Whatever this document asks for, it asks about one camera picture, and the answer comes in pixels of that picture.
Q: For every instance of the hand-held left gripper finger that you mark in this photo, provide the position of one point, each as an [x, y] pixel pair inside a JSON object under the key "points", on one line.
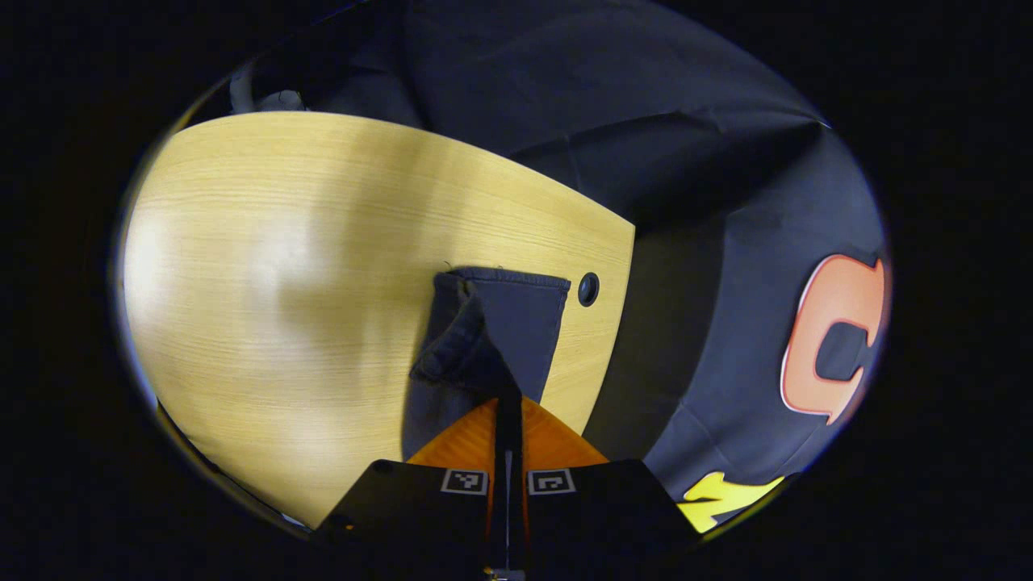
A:
{"points": [[517, 436], [499, 436]]}

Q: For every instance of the black jeans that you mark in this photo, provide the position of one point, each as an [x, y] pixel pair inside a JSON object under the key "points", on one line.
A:
{"points": [[524, 323]]}

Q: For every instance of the black backdrop cloth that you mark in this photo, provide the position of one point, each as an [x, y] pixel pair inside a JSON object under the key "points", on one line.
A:
{"points": [[646, 121]]}

